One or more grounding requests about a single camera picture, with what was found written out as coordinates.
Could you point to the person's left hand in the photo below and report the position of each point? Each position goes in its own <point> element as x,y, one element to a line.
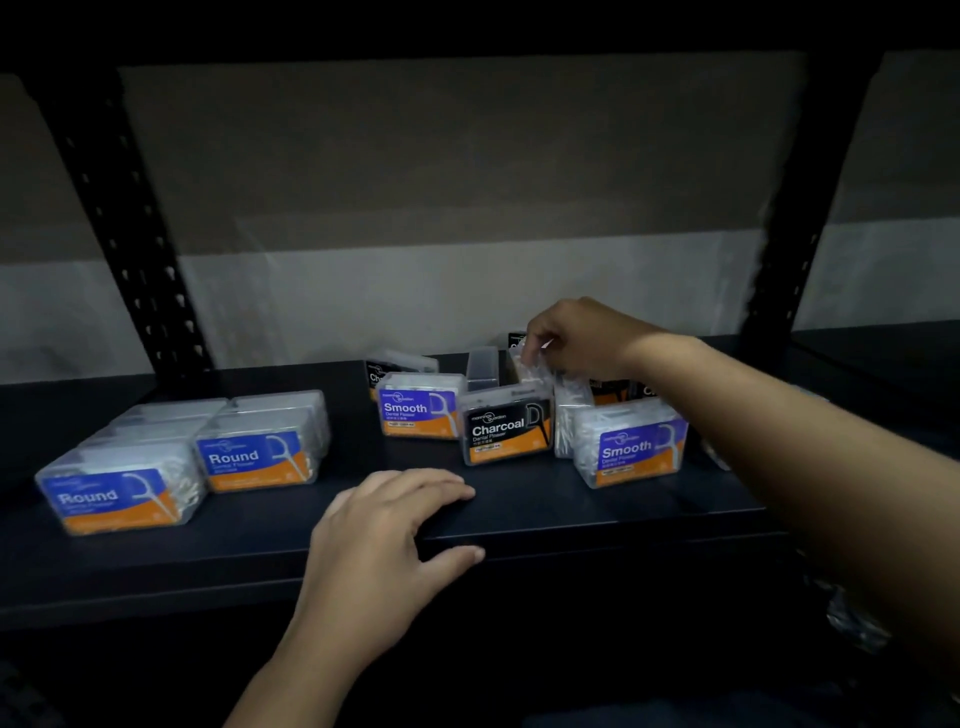
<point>367,577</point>

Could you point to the person's right hand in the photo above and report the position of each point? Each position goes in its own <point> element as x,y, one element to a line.
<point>600,341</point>

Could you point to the blue label dental floss box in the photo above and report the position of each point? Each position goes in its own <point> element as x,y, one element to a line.
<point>536,373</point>

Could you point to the dark metal shelf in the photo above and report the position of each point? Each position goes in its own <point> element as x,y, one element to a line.
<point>225,540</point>

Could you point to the group of floss boxes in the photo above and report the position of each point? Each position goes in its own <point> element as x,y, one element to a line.
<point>255,457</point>

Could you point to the person's right forearm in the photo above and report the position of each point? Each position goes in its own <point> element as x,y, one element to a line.
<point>825,480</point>

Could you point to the person's left forearm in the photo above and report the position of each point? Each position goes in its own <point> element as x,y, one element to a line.
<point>300,690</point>

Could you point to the pack of clear plastic bottles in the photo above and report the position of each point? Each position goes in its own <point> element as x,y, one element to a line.
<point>855,622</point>

